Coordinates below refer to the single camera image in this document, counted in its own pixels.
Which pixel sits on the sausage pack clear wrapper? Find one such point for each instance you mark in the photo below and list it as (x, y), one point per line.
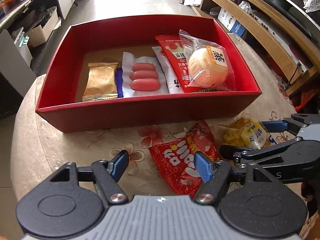
(142, 76)

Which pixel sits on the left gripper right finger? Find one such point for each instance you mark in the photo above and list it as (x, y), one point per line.
(217, 177)

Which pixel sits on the red cardboard box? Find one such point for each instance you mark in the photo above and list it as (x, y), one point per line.
(60, 101)

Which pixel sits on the white grey cabinet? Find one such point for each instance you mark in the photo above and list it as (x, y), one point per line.
(20, 63)

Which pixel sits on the cardboard box on floor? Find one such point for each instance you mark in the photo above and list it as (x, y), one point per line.
(40, 34)

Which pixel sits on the blue white box on shelf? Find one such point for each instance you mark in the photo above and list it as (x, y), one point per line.
(230, 22)

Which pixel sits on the yellow crispy snack clear bag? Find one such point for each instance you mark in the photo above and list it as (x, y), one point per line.
(244, 132)

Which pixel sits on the round bun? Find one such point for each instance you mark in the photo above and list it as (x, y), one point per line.
(208, 65)

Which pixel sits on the red candy snack bag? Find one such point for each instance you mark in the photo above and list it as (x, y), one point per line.
(175, 160)

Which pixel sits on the wooden tv stand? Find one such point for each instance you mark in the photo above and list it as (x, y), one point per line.
(293, 51)

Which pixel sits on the gold foil snack packet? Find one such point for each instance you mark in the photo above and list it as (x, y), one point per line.
(101, 83)

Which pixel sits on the red white snack packet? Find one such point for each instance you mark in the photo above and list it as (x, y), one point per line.
(173, 50)

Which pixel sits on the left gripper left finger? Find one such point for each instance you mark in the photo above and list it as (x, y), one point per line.
(95, 184)

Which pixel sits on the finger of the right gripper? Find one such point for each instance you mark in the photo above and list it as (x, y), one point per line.
(252, 152)
(293, 124)

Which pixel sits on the red plastic bag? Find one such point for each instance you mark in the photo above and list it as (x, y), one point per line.
(306, 102)

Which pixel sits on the blue snack packet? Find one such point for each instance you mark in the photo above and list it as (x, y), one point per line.
(119, 82)

